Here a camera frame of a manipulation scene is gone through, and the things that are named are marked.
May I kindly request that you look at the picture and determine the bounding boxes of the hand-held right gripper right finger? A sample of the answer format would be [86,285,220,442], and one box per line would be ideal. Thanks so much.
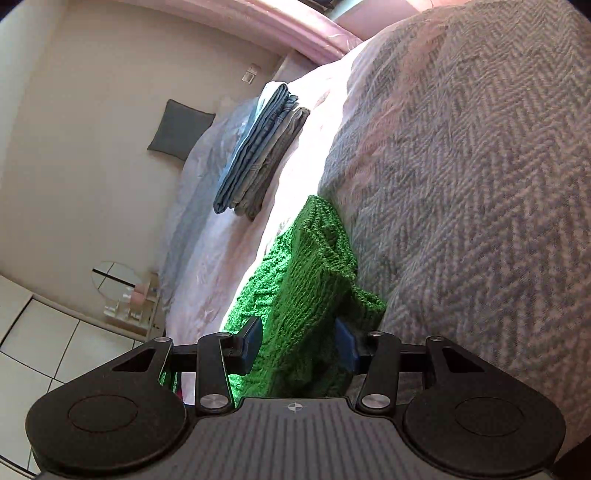
[333,318,483,412]

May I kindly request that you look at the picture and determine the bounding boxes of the white sliding door wardrobe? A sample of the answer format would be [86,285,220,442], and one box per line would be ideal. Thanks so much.
[0,274,148,476]

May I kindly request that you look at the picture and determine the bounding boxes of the grey pillow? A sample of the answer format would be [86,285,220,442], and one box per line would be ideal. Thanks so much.
[147,99,217,161]

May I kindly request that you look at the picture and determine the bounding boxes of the pink curtain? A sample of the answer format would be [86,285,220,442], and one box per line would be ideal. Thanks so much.
[106,0,435,65]

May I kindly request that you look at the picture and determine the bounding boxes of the round mirror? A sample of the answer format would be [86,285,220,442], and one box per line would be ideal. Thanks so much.
[91,261,141,301]

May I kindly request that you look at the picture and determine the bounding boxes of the bed with pink grey cover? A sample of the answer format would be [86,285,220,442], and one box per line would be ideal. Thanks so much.
[159,0,591,416]

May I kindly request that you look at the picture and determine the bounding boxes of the green knitted vest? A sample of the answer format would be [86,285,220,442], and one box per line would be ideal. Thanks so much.
[159,195,387,398]

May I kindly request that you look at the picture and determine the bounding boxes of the folded blue jeans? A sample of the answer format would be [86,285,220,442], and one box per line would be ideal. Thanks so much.
[212,81,300,214]

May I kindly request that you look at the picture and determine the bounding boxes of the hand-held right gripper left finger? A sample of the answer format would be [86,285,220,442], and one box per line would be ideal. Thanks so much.
[111,316,264,415]

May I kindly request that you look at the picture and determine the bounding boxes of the folded grey jeans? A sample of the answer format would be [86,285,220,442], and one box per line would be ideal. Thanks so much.
[235,106,311,221]

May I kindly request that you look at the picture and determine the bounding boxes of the cream dressing table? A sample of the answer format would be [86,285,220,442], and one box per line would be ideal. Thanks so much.
[104,272,164,342]

